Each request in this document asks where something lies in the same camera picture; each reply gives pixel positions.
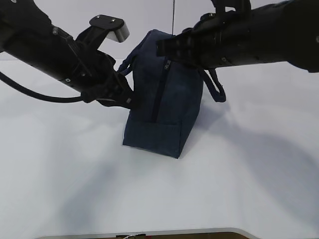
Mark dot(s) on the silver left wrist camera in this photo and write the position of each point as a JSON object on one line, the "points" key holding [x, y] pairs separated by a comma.
{"points": [[102, 27]]}

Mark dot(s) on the dark navy lunch bag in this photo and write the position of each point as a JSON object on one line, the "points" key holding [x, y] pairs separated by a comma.
{"points": [[169, 95]]}

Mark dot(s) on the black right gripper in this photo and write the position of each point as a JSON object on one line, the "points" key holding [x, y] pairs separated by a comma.
{"points": [[195, 46]]}

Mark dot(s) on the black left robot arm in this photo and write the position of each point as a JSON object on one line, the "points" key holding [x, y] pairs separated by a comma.
{"points": [[28, 34]]}

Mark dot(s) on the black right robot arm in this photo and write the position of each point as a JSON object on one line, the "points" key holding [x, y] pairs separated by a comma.
{"points": [[237, 34]]}

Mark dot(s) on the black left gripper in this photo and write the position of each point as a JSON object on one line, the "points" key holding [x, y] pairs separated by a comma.
{"points": [[91, 72]]}

